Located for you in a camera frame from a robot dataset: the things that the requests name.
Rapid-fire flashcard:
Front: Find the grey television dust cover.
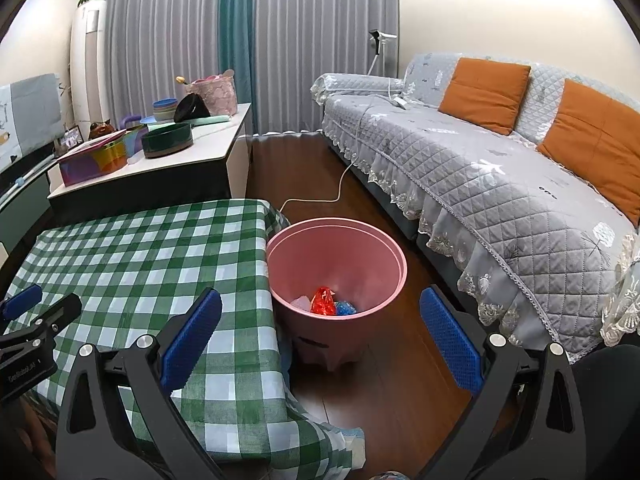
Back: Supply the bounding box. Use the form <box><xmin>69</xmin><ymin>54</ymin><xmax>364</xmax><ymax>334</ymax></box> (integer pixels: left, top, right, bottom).
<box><xmin>0</xmin><ymin>72</ymin><xmax>63</xmax><ymax>161</ymax></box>

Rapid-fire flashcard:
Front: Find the white top coffee table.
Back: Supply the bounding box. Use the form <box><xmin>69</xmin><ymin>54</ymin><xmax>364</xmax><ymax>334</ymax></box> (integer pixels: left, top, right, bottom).
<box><xmin>47</xmin><ymin>102</ymin><xmax>253</xmax><ymax>226</ymax></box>

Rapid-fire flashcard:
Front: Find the light blue stick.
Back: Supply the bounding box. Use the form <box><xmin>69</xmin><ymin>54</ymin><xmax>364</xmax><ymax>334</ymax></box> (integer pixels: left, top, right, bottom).
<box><xmin>10</xmin><ymin>155</ymin><xmax>54</xmax><ymax>189</ymax></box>

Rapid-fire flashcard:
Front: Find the grey quilted covered sofa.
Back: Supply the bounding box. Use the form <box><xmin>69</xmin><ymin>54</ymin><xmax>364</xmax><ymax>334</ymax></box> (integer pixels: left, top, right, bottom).
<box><xmin>310</xmin><ymin>52</ymin><xmax>640</xmax><ymax>361</ymax></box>

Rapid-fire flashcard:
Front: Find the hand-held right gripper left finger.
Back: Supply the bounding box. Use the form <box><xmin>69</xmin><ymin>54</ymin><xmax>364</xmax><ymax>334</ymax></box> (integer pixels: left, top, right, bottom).
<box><xmin>55</xmin><ymin>287</ymin><xmax>224</xmax><ymax>480</ymax></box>

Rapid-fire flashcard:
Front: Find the teal curtain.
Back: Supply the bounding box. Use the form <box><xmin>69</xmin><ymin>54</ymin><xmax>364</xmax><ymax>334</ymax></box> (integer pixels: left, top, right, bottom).
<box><xmin>218</xmin><ymin>0</ymin><xmax>258</xmax><ymax>133</ymax></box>

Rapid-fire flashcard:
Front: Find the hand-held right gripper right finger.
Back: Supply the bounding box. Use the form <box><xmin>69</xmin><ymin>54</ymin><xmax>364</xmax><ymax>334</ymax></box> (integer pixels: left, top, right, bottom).
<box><xmin>419</xmin><ymin>285</ymin><xmax>588</xmax><ymax>480</ymax></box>

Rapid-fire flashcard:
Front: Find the pink plastic bin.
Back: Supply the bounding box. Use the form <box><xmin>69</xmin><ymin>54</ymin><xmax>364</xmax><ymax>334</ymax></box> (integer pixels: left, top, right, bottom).
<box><xmin>265</xmin><ymin>217</ymin><xmax>407</xmax><ymax>372</ymax></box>

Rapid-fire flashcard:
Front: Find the red plastic bag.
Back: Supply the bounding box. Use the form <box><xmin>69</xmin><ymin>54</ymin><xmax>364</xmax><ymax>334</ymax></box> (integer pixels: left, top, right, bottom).
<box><xmin>310</xmin><ymin>286</ymin><xmax>337</xmax><ymax>317</ymax></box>

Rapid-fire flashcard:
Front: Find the small photo frame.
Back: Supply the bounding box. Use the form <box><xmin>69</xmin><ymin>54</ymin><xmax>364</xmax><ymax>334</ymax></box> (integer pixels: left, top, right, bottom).
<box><xmin>55</xmin><ymin>127</ymin><xmax>84</xmax><ymax>154</ymax></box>

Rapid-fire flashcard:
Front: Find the black hat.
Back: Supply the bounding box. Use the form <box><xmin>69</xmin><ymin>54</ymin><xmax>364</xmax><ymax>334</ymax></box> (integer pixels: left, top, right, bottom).
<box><xmin>173</xmin><ymin>92</ymin><xmax>211</xmax><ymax>123</ymax></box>

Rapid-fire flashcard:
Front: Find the orange cushion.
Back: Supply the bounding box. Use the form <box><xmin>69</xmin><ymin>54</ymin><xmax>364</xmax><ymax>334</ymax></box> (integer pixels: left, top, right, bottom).
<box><xmin>438</xmin><ymin>57</ymin><xmax>532</xmax><ymax>136</ymax></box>
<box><xmin>536</xmin><ymin>78</ymin><xmax>640</xmax><ymax>226</ymax></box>

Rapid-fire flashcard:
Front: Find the white standing air conditioner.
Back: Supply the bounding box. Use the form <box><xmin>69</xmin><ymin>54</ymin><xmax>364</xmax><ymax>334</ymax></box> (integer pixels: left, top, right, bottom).
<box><xmin>69</xmin><ymin>1</ymin><xmax>113</xmax><ymax>133</ymax></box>

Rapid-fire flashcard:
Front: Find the grey curtain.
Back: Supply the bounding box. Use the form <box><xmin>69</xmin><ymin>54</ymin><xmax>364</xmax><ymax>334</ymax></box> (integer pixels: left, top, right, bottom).
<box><xmin>252</xmin><ymin>0</ymin><xmax>401</xmax><ymax>133</ymax></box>
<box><xmin>97</xmin><ymin>0</ymin><xmax>226</xmax><ymax>121</ymax></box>

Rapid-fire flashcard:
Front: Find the white floor stand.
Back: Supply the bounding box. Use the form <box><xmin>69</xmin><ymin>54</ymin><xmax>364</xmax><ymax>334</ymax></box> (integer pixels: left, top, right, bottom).
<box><xmin>367</xmin><ymin>30</ymin><xmax>398</xmax><ymax>78</ymax></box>

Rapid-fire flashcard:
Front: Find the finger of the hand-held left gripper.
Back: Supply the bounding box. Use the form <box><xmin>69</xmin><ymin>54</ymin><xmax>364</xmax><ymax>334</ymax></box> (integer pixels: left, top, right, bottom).
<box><xmin>0</xmin><ymin>292</ymin><xmax>83</xmax><ymax>349</ymax></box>
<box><xmin>0</xmin><ymin>283</ymin><xmax>44</xmax><ymax>322</ymax></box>

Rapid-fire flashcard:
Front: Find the white power cable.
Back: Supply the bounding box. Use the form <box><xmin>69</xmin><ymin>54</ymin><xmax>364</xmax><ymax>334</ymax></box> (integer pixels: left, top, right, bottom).
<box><xmin>277</xmin><ymin>80</ymin><xmax>411</xmax><ymax>213</ymax></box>

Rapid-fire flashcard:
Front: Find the stack of coloured plastic bowls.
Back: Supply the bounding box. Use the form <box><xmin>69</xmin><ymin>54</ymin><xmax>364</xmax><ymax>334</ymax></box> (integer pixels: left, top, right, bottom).
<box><xmin>151</xmin><ymin>98</ymin><xmax>179</xmax><ymax>122</ymax></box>

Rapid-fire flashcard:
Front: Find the green checked tablecloth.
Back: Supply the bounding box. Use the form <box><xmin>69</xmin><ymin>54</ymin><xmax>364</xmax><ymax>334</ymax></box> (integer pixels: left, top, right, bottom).
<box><xmin>10</xmin><ymin>199</ymin><xmax>351</xmax><ymax>480</ymax></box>

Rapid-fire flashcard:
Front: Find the dark green round container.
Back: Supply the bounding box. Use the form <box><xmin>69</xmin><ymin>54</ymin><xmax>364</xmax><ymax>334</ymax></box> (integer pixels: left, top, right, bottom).
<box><xmin>141</xmin><ymin>122</ymin><xmax>195</xmax><ymax>159</ymax></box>

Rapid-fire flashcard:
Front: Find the dark television cabinet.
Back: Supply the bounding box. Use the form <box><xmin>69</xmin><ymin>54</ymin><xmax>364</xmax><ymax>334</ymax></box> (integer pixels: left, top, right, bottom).
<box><xmin>0</xmin><ymin>160</ymin><xmax>51</xmax><ymax>251</ymax></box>

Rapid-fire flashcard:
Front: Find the dry twig decoration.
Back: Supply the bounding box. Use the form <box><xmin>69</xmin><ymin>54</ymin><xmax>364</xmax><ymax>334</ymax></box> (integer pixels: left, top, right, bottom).
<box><xmin>57</xmin><ymin>77</ymin><xmax>74</xmax><ymax>126</ymax></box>

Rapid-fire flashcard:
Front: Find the multicoloured tin box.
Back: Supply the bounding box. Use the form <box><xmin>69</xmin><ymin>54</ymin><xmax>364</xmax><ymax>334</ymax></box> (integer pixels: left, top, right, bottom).
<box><xmin>56</xmin><ymin>129</ymin><xmax>128</xmax><ymax>187</ymax></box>

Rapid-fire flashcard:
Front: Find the pink patterned bag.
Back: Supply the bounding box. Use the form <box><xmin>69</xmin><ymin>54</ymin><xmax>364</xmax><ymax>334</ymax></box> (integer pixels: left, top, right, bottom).
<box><xmin>186</xmin><ymin>69</ymin><xmax>238</xmax><ymax>117</ymax></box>

